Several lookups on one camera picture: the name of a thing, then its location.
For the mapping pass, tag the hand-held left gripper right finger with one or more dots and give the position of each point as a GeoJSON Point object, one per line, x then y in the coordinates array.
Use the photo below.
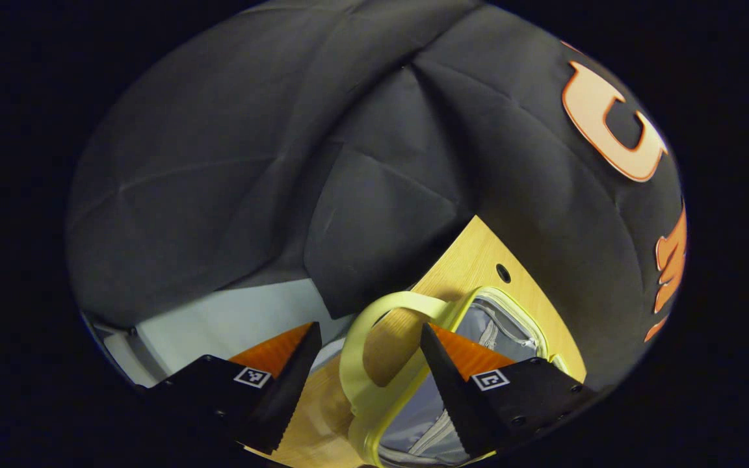
{"type": "Point", "coordinates": [452, 396]}

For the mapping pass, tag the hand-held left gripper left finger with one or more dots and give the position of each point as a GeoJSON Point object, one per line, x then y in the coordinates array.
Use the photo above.
{"type": "Point", "coordinates": [287, 396]}

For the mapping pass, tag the black backdrop cloth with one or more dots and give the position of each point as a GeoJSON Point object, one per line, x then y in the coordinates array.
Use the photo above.
{"type": "Point", "coordinates": [283, 162]}

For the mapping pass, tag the pale yellow suitcase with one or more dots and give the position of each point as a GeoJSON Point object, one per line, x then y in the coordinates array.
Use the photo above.
{"type": "Point", "coordinates": [355, 364]}

